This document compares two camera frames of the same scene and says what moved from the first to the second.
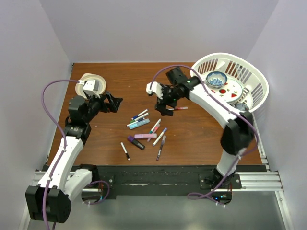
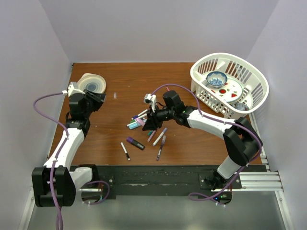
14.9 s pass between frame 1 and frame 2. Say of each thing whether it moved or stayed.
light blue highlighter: stayed
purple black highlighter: stayed
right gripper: moved
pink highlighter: moved
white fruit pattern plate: stayed
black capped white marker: stayed
